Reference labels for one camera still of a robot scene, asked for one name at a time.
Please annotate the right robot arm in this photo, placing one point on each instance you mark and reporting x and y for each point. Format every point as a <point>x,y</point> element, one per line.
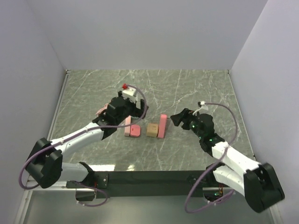
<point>257,182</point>

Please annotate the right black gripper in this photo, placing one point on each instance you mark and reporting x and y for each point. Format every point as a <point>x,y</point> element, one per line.
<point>184,116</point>

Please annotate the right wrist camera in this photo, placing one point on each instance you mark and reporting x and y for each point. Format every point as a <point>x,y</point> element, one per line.
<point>202,106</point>

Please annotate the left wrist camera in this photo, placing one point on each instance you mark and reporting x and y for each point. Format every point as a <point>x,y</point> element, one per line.
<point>129,93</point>

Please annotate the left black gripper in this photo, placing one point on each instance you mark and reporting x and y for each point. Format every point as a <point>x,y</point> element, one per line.
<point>137,112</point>

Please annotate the pink triangular plug adapter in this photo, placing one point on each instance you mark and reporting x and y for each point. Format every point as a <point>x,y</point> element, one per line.
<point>135,131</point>

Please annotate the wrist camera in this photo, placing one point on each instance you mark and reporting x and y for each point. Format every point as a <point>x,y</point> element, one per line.
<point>129,93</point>
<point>202,106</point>

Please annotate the wooden cube block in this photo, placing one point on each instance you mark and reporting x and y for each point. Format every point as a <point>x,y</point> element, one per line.
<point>152,130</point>

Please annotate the pink triangular power strip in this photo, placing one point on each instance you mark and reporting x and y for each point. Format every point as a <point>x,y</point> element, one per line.
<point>162,126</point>

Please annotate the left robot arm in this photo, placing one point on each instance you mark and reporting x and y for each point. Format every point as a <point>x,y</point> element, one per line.
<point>45,162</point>

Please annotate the pink long power strip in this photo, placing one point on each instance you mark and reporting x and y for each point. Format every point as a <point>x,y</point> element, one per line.
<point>127,128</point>

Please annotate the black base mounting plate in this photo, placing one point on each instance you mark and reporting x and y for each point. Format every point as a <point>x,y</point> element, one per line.
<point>143,183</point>

